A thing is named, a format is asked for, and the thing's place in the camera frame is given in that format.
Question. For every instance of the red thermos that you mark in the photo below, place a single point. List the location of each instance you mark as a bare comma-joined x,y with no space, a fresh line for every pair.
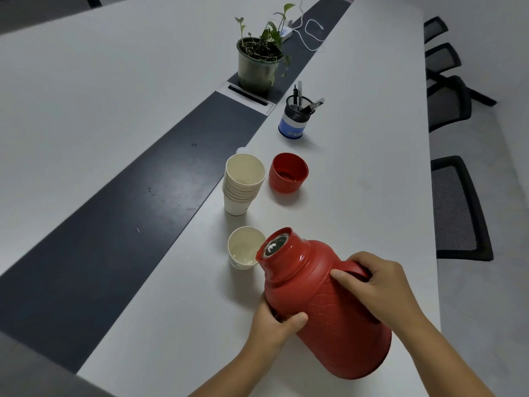
343,339

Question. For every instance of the black white marker pen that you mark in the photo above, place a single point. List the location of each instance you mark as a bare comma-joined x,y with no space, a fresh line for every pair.
298,95

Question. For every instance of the person's left hand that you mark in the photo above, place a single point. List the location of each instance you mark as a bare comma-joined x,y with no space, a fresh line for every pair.
272,334

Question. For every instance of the potted green plant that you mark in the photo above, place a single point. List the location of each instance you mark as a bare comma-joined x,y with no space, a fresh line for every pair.
254,74

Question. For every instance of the person's right hand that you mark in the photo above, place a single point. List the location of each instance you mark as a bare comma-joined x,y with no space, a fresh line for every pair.
388,297

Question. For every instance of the white thermos stopper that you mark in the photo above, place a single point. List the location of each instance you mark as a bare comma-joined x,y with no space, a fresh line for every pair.
244,150

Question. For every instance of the stack of white paper cups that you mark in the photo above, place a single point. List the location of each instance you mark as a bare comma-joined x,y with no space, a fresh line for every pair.
239,202

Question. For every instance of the black mesh office chair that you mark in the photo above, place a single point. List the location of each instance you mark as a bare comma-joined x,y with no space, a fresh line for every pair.
93,0
448,105
454,210
442,59
434,30

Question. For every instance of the black mesh pen holder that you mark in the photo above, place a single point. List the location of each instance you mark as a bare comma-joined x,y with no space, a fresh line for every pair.
291,128

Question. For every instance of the white paper cup blue print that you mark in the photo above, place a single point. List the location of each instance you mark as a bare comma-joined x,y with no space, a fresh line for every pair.
244,252

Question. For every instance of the silver utility knife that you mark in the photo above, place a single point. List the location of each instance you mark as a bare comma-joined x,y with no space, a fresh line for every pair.
314,105

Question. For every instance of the white conference table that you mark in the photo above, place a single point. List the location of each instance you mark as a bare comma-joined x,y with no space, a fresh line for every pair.
372,161

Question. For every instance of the red thermos lid cup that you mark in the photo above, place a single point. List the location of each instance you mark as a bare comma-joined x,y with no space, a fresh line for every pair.
287,183

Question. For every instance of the white power strip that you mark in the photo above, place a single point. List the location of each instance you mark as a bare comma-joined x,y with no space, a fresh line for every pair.
286,34

